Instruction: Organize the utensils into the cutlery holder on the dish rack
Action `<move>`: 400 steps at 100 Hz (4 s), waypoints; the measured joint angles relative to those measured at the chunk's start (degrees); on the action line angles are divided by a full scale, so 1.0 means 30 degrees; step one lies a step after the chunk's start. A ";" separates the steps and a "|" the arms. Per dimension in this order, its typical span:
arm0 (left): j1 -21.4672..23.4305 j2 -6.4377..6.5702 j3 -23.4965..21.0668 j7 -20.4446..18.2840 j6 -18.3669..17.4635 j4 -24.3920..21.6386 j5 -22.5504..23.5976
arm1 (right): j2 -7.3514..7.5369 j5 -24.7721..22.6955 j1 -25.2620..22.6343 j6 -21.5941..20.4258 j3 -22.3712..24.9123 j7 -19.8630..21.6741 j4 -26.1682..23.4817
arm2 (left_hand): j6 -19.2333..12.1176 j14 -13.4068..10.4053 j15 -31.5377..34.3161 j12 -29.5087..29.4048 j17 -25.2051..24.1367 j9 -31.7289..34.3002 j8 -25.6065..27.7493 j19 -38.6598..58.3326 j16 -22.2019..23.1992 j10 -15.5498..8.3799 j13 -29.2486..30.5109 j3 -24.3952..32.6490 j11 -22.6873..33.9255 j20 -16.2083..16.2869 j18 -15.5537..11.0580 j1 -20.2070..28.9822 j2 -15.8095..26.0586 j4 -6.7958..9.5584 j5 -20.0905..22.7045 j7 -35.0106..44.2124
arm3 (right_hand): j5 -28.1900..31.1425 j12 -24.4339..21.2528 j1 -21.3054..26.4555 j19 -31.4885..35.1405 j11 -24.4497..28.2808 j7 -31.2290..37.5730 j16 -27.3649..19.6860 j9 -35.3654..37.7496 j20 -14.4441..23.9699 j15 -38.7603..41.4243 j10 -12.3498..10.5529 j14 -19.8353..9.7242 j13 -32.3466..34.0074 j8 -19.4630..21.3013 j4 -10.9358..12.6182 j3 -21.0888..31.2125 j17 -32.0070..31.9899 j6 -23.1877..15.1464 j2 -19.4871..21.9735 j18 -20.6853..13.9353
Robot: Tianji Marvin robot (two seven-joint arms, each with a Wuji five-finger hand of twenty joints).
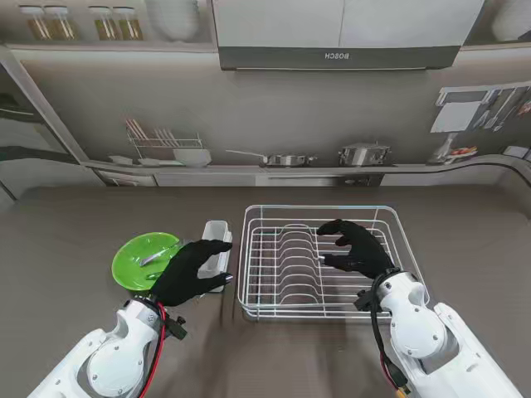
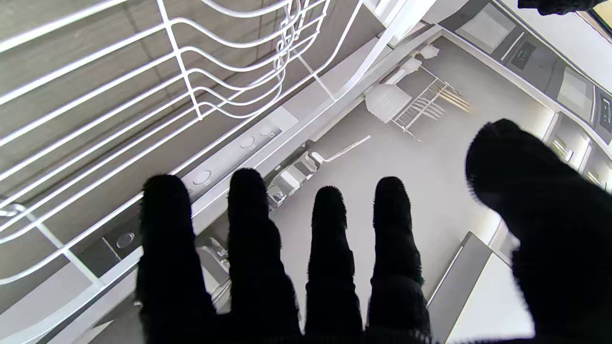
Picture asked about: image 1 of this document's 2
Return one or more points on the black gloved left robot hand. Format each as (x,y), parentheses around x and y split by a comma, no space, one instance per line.
(182,273)

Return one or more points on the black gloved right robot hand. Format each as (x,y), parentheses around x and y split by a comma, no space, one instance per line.
(367,253)

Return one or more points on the metal fork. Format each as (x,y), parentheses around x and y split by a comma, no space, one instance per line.
(150,259)

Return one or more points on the white plastic utensil holder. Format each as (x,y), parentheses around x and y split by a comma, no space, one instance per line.
(215,230)

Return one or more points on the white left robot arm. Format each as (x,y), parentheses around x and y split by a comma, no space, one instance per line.
(112,365)

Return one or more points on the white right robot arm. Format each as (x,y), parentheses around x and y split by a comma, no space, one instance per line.
(415,323)

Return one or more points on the green plastic plate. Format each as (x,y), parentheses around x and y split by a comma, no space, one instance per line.
(132,248)

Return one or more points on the printed kitchen backdrop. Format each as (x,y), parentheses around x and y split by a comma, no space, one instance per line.
(290,116)

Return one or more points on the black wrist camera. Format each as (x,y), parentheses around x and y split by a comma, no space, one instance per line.
(178,328)
(363,301)

